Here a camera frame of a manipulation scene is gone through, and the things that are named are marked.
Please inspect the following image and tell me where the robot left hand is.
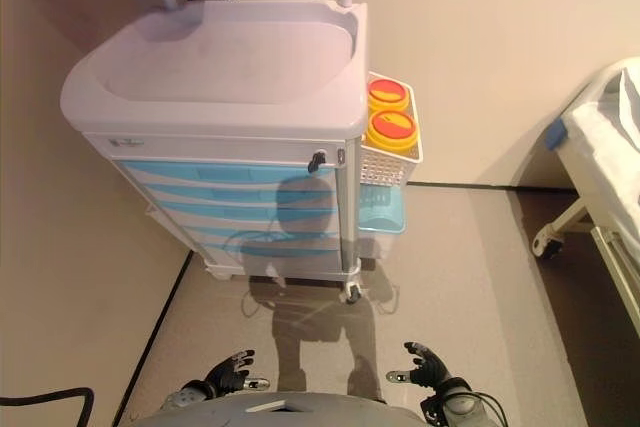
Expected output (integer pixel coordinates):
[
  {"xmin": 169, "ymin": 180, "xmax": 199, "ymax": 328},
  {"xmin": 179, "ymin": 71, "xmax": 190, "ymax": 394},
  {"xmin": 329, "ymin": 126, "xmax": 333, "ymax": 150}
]
[{"xmin": 202, "ymin": 348, "xmax": 271, "ymax": 396}]

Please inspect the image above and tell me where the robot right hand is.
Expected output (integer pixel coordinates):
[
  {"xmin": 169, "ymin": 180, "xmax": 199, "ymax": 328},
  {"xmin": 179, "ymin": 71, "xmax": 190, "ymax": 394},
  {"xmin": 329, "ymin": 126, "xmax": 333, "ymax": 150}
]
[{"xmin": 385, "ymin": 341, "xmax": 454, "ymax": 393}]

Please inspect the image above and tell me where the grey robot torso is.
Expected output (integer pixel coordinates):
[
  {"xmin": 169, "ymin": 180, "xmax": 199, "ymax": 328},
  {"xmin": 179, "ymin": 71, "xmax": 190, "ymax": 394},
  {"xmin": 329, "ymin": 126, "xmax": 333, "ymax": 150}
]
[{"xmin": 132, "ymin": 391, "xmax": 431, "ymax": 427}]

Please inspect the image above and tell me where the light blue waste bin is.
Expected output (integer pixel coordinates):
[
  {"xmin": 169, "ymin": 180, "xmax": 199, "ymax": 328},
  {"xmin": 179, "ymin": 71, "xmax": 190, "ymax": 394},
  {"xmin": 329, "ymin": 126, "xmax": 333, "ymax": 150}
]
[{"xmin": 357, "ymin": 185, "xmax": 407, "ymax": 236}]

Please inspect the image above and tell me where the bed caster wheel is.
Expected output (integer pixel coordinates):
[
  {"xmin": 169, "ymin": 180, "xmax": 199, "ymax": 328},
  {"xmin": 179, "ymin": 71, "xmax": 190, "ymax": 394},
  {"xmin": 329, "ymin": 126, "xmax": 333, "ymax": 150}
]
[{"xmin": 531, "ymin": 229, "xmax": 566, "ymax": 261}]

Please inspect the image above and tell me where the white perforated side basket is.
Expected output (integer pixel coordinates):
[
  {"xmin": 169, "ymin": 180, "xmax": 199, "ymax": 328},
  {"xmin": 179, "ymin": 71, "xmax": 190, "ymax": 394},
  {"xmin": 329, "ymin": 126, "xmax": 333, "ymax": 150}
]
[{"xmin": 358, "ymin": 71, "xmax": 425, "ymax": 187}]

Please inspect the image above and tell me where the yellow sharps container red lid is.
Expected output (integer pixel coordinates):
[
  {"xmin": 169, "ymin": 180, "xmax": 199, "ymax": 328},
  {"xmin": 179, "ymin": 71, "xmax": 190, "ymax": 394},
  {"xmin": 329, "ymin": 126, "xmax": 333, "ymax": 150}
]
[
  {"xmin": 367, "ymin": 75, "xmax": 411, "ymax": 111},
  {"xmin": 366, "ymin": 109, "xmax": 419, "ymax": 152}
]

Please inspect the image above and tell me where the blue bed clip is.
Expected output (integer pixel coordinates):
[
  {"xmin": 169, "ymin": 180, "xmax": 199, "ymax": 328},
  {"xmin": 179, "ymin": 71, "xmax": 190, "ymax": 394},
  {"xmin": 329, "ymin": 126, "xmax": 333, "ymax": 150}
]
[{"xmin": 544, "ymin": 119, "xmax": 569, "ymax": 151}]

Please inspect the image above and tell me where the white bed mattress sheet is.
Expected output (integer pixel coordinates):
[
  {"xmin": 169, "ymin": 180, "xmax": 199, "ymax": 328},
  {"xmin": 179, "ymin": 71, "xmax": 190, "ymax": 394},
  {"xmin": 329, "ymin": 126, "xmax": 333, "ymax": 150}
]
[{"xmin": 569, "ymin": 66, "xmax": 640, "ymax": 228}]

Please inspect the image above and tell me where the white blue medical cart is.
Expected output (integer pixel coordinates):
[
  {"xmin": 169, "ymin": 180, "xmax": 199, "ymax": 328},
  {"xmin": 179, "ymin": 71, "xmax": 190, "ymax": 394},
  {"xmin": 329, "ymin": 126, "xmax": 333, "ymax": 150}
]
[{"xmin": 58, "ymin": 0, "xmax": 371, "ymax": 306}]

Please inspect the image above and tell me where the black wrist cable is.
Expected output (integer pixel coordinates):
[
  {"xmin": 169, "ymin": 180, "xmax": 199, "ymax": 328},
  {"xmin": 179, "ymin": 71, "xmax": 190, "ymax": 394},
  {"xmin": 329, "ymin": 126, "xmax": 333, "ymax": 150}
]
[{"xmin": 469, "ymin": 389, "xmax": 504, "ymax": 427}]

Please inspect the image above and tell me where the thick black cable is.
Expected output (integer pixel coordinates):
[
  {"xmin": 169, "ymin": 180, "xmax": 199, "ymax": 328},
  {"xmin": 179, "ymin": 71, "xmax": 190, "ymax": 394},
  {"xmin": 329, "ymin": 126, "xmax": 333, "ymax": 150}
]
[{"xmin": 0, "ymin": 386, "xmax": 96, "ymax": 427}]

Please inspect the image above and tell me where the white hospital bed frame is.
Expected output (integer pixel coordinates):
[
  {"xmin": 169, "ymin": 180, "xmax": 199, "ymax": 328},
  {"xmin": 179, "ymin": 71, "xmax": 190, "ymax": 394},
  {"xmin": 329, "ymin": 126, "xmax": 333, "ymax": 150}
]
[{"xmin": 531, "ymin": 56, "xmax": 640, "ymax": 328}]

